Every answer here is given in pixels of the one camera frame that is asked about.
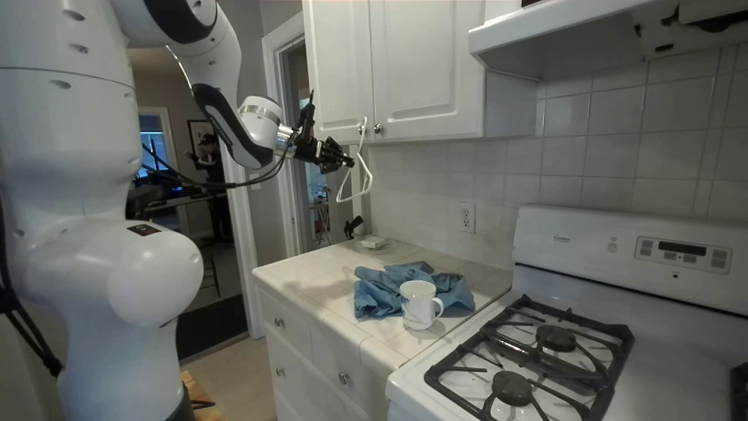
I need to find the white gas stove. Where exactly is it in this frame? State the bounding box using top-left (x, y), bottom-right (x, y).
top-left (386, 203), bottom-right (748, 421)

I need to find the white lower cabinet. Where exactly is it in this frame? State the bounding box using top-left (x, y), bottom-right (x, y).
top-left (256, 266), bottom-right (396, 421)

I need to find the white mug with blue print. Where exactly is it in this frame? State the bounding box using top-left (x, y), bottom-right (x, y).
top-left (397, 278), bottom-right (447, 332)

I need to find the small black object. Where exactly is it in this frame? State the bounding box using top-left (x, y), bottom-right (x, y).
top-left (342, 214), bottom-right (367, 241)

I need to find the black stove grate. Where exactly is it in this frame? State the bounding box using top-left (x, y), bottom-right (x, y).
top-left (424, 293), bottom-right (635, 421)

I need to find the white wall outlet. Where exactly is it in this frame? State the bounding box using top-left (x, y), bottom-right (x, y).
top-left (454, 201), bottom-right (479, 237)

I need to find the dark round burner cap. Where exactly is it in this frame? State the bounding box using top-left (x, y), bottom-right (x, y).
top-left (491, 369), bottom-right (535, 410)
top-left (535, 322), bottom-right (579, 354)

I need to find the blue cloth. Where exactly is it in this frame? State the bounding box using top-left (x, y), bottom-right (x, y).
top-left (354, 260), bottom-right (476, 320)

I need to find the stove control panel display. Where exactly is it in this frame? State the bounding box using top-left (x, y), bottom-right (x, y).
top-left (631, 235), bottom-right (735, 276)

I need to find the framed wall picture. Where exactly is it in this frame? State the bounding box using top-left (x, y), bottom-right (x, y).
top-left (185, 117), bottom-right (223, 172)

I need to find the white wide upper cabinet door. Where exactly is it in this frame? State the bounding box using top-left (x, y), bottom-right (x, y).
top-left (367, 0), bottom-right (489, 145)

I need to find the white range hood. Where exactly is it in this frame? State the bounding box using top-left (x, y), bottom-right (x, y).
top-left (465, 0), bottom-right (748, 87)

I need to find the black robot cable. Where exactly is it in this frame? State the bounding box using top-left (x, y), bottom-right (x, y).
top-left (139, 138), bottom-right (299, 197)

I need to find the white narrow upper cabinet door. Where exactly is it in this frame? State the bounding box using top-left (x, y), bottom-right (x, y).
top-left (299, 0), bottom-right (375, 148)

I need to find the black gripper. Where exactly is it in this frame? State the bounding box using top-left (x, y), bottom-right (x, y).
top-left (291, 91), bottom-right (358, 176)

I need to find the small white dish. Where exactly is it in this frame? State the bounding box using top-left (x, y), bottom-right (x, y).
top-left (356, 235), bottom-right (390, 253)

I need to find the dark floor mat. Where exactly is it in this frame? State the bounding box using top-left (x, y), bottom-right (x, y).
top-left (174, 293), bottom-right (250, 363)

